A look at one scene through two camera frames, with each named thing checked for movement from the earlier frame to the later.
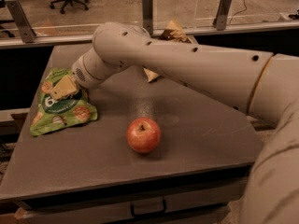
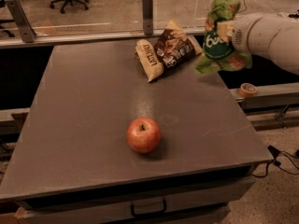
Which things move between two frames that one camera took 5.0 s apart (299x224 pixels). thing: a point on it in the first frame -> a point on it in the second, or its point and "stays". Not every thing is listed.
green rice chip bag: [62, 101] -> [220, 54]
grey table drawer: [203, 203] stays
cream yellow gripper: [81, 71] -> [243, 35]
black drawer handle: [132, 208] stays
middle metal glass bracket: [148, 12] stays
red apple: [143, 134] stays
